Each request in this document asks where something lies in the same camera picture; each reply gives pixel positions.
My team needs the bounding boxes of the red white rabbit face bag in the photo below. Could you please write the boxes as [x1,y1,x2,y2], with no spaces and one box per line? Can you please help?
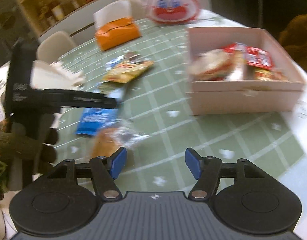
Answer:
[143,0,201,25]

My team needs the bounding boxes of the clear bread packet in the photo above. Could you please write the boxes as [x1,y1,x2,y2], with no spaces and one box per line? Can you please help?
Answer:
[91,126,150,158]

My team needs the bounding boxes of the white chair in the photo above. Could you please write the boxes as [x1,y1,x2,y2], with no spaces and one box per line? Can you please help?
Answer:
[130,0,147,18]
[37,31,76,63]

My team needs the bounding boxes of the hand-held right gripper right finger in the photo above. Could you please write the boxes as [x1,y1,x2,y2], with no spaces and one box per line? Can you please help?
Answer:
[185,148,274,202]

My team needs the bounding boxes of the person's left hand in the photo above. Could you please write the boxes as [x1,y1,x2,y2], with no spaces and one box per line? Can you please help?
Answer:
[33,113,59,175]

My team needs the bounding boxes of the small red snack packet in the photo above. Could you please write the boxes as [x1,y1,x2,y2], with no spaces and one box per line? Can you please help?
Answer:
[245,45,274,70]

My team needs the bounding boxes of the yellow green snack packet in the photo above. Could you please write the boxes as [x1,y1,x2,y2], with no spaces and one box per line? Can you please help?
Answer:
[101,59,154,83]

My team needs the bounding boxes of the person's left forearm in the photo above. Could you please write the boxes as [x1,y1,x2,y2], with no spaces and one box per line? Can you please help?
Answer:
[0,119,44,200]

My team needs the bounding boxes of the pink cardboard box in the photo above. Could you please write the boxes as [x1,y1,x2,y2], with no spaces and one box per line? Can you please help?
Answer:
[187,27,306,116]

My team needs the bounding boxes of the white napkin pile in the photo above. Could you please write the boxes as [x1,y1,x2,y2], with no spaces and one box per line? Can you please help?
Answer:
[31,59,86,92]

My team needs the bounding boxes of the brown fleece jacket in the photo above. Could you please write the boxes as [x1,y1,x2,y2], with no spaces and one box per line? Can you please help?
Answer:
[278,14,307,67]

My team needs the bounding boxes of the sliced bread sandwich packet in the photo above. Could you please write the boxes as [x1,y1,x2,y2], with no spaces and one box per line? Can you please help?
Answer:
[189,49,235,81]

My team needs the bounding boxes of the red green spicy strip packet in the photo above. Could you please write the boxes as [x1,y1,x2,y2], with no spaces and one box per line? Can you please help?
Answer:
[222,42,246,63]

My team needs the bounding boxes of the dark snack packet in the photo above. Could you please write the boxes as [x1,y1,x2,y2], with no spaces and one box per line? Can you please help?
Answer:
[105,51,147,71]

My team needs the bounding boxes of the orange tissue box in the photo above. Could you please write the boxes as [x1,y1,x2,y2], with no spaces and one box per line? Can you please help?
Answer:
[93,1,141,51]

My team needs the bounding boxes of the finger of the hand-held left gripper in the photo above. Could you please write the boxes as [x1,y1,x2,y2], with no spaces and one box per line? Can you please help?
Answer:
[60,89,118,110]

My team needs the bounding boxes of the blue snack packet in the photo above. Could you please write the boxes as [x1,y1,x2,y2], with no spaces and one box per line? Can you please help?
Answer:
[76,107,119,137]

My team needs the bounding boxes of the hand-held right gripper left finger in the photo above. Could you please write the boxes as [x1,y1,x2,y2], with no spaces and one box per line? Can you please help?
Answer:
[38,147,127,202]

